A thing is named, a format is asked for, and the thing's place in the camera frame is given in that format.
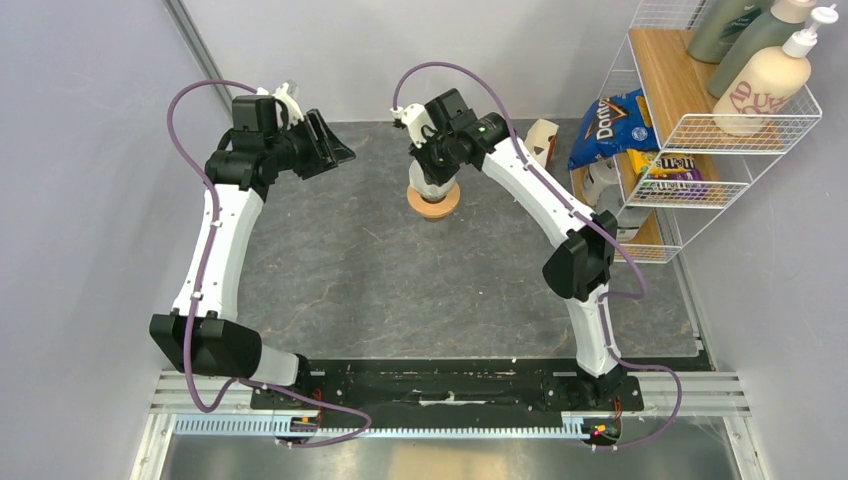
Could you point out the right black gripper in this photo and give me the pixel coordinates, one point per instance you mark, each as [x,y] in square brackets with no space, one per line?
[432,174]

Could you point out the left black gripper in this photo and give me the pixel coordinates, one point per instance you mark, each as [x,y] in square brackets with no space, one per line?
[326,152]

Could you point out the single white coffee filter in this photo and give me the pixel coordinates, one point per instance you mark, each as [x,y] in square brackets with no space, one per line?
[429,191]

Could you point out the round wooden dripper stand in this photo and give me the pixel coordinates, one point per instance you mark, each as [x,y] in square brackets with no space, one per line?
[434,211]

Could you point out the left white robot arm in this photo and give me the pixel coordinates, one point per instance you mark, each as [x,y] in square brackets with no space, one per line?
[201,331]

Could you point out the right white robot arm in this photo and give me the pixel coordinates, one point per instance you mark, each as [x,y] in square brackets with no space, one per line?
[445,135]

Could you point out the blue Doritos chip bag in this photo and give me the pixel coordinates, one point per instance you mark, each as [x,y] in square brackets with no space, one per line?
[612,125]

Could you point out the grey printed pouch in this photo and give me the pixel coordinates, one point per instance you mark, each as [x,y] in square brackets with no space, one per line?
[630,221]

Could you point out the yellow M&M's candy bag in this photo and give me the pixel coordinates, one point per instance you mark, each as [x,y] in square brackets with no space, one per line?
[672,176]

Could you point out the dark green bottle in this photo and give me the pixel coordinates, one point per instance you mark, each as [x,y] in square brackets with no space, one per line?
[721,26]

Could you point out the cream pump lotion bottle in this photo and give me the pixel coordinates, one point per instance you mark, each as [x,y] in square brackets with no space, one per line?
[770,79]

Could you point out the green bottle beige cap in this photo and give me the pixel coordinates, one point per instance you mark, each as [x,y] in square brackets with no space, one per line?
[778,21]

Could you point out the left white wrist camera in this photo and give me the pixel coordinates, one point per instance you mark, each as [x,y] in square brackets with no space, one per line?
[287,94]

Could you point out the white wire shelf rack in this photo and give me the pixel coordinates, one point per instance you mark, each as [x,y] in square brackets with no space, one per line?
[653,57]

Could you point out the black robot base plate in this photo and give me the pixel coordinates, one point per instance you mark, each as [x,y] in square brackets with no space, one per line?
[454,393]

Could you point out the aluminium frame rail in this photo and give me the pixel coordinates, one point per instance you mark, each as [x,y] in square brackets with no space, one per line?
[705,395]

